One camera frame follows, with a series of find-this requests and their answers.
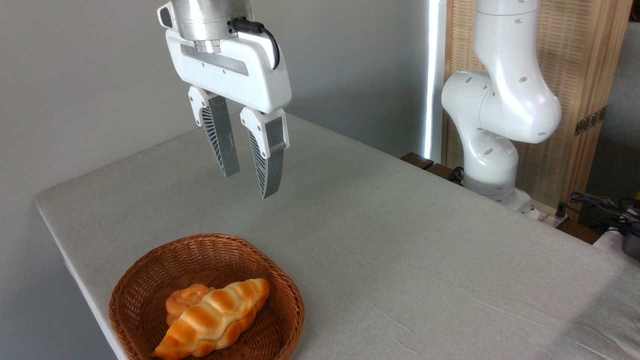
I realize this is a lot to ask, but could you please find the bundle of black cables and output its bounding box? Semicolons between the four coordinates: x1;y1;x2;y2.
559;191;640;236

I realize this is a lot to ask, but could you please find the dark wooden board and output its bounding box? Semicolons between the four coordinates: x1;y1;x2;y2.
400;152;465;185

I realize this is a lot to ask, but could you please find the long braided bread loaf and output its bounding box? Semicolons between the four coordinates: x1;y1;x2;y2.
153;278;271;360

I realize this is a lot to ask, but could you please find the round orange bread bun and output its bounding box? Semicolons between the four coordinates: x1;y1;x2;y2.
165;283;217;327

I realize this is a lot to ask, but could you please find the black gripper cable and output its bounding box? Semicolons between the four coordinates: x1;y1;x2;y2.
229;17;281;71

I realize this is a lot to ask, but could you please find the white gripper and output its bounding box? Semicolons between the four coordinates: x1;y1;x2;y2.
165;29;293;200

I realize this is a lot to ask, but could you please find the white power strip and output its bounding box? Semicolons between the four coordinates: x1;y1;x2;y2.
520;199;571;228

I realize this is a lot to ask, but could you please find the brown woven wicker basket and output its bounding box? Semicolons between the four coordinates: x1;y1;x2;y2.
108;233;306;360

